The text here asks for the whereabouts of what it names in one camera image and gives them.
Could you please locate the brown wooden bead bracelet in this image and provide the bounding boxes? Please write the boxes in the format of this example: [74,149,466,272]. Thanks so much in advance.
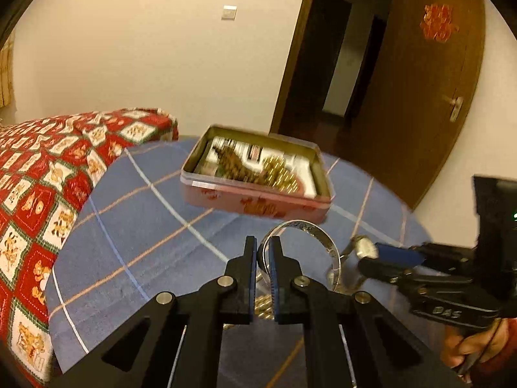
[213,145,260,183]

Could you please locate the silver bangle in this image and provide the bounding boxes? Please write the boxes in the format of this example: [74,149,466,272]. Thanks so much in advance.
[256,220,342,292]

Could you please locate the metal door handle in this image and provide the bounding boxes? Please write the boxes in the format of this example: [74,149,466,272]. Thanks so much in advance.
[442,95,465,123]

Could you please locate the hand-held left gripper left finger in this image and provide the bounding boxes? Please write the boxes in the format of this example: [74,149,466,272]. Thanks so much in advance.
[48,236,259,388]

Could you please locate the brown door frame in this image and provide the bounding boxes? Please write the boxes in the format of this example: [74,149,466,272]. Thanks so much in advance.
[270,0,408,135]

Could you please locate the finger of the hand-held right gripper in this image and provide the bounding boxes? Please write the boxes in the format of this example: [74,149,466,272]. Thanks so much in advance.
[374,242,476,271]
[357,256,446,292]

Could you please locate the large gold pearl bracelet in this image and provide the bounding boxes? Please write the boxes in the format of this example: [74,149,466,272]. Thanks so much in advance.
[254,156,304,193]

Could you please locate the person's right forearm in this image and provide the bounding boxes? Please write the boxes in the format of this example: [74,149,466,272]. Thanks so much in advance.
[499,317,517,368]

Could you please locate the brown wooden door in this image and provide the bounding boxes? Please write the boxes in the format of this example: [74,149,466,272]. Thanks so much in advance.
[335,0,486,211]

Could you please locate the narrow yellow curtain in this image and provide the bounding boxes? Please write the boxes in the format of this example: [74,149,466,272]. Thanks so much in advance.
[0,34,17,108]

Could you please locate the red patterned bed blanket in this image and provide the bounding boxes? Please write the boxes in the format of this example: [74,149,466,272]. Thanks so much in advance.
[0,108,179,386]

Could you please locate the person's right hand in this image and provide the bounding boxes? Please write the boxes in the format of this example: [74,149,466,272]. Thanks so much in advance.
[440,317,510,377]

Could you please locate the red paper door decoration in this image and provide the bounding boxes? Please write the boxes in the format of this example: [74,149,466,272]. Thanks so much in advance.
[419,4,460,43]

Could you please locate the blue checked tablecloth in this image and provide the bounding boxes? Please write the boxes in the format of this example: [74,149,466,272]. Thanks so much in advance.
[44,135,436,388]

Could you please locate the pink tin box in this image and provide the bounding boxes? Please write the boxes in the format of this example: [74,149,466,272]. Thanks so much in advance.
[180,124,335,224]

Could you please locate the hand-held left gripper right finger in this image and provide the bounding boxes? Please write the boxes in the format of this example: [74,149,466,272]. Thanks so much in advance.
[270,236,465,388]

